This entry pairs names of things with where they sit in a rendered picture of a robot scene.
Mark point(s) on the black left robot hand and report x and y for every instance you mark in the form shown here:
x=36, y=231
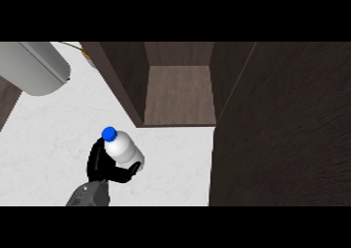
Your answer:
x=96, y=164

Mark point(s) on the white bottle with blue cap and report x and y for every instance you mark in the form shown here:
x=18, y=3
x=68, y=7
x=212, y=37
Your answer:
x=121, y=149

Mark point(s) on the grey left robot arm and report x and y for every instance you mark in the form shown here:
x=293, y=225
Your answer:
x=87, y=195

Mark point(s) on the dark wooden cabinet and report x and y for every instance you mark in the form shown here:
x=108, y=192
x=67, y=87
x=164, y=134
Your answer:
x=178, y=93

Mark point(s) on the dark wooden cabinet door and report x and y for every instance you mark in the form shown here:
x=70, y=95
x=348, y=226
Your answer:
x=287, y=129

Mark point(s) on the brown wooden panel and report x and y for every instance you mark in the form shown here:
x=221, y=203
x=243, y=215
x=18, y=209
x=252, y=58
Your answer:
x=0, y=103

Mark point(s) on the pale grey rounded appliance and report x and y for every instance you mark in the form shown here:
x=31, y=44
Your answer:
x=31, y=66

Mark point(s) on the orange and green plant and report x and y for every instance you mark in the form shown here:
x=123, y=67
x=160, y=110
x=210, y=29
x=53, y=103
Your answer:
x=82, y=51

